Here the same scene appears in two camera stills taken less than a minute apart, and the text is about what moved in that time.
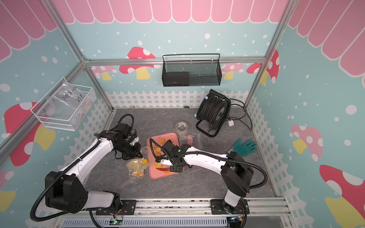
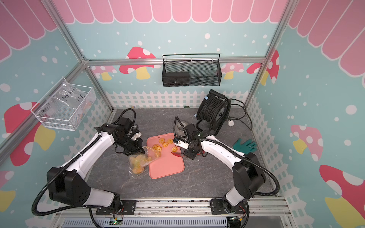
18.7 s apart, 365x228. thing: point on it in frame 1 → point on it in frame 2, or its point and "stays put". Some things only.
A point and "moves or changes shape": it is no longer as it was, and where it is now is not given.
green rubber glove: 246,148 stays put
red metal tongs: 163,169 moves or changes shape
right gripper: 173,169 → 188,154
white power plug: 230,123 stays put
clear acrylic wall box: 63,108 stays put
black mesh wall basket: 191,70 stays put
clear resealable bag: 137,166 moves or changes shape
